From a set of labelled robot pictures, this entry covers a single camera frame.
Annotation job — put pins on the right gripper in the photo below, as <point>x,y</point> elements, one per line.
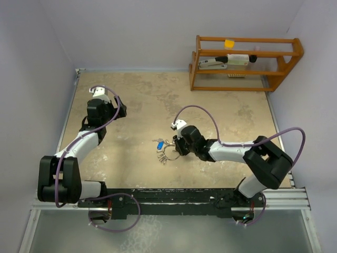
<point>178,142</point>

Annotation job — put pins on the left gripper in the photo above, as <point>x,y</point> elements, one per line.
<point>114,110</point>

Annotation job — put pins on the blue key tag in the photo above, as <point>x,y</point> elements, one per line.
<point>160,146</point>

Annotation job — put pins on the bunch of metal keys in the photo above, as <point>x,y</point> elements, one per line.
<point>160,154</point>

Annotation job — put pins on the large metal keyring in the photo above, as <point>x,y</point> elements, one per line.
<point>170,153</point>

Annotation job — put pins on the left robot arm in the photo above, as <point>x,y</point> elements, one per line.
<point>59,179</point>

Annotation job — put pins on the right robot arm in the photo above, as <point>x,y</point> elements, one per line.
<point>268,163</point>

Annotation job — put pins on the small comb binding piece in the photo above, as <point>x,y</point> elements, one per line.
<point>236,75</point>

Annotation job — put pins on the white stapler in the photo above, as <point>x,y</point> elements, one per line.
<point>217,63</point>

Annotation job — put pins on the white green box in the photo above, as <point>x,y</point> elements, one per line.
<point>237,59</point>

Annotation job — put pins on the small black object on shelf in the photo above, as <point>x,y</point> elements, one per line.
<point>252,58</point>

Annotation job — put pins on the yellow sticky note block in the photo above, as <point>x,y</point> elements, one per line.
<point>229,44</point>

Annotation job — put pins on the wooden shelf rack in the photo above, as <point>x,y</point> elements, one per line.
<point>271,58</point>

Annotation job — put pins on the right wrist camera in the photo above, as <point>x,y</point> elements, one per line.
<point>178,124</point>

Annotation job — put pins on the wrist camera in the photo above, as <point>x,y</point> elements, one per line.
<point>100,93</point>
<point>178,124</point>

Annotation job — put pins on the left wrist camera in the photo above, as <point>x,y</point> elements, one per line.
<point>100,93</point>

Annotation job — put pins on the black mounting base rail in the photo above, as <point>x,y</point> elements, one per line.
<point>219,202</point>

